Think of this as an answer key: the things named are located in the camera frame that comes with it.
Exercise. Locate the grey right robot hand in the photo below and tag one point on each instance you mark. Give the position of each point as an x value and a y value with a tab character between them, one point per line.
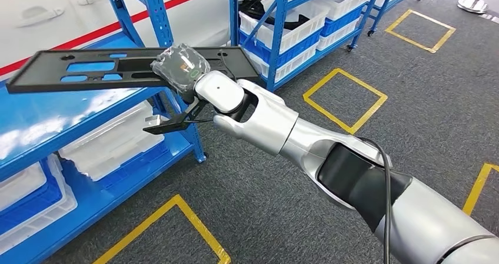
179	65

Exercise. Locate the black licence plate frame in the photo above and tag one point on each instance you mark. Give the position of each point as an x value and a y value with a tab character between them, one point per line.
39	79

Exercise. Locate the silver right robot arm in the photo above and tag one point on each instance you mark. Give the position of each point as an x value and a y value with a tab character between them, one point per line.
265	122

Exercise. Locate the black plastic parts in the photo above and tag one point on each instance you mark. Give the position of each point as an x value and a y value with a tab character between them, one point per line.
253	7

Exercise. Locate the red barrier belt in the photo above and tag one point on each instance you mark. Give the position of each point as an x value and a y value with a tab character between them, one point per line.
70	44

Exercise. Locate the white car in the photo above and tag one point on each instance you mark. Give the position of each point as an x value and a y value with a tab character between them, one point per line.
39	40

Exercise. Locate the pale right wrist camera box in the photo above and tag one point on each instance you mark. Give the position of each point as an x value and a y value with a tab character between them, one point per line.
152	120

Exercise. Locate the black right wrist camera bracket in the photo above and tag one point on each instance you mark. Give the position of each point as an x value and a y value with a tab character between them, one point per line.
171	126

